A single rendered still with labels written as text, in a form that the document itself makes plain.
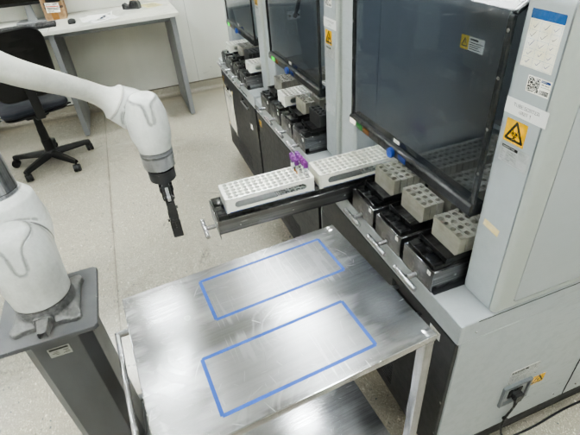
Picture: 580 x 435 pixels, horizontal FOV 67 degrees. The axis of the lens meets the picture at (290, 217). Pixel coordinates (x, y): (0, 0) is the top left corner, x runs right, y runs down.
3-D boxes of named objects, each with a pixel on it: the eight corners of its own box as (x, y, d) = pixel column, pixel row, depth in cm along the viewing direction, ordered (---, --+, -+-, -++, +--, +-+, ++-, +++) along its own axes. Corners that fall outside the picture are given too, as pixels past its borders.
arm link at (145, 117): (179, 149, 119) (166, 133, 129) (167, 94, 110) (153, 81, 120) (141, 161, 115) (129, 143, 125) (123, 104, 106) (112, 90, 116)
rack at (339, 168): (384, 158, 159) (385, 142, 155) (399, 170, 151) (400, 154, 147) (308, 178, 151) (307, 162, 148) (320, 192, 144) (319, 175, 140)
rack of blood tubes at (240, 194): (304, 179, 151) (303, 163, 147) (315, 192, 143) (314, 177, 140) (220, 201, 144) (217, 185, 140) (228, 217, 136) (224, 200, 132)
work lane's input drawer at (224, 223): (388, 169, 165) (390, 148, 160) (409, 187, 154) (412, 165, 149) (199, 220, 147) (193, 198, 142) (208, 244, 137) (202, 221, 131)
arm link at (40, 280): (10, 324, 112) (-33, 261, 99) (8, 282, 126) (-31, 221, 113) (76, 298, 118) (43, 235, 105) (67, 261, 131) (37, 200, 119)
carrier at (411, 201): (428, 223, 123) (431, 206, 120) (422, 225, 123) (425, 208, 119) (406, 202, 132) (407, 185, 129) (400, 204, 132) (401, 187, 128)
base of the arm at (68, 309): (8, 352, 112) (-3, 338, 109) (18, 294, 129) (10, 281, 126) (82, 329, 117) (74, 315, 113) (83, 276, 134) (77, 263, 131)
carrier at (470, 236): (471, 254, 112) (475, 236, 109) (464, 255, 112) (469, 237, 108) (444, 229, 121) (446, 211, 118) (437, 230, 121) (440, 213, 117)
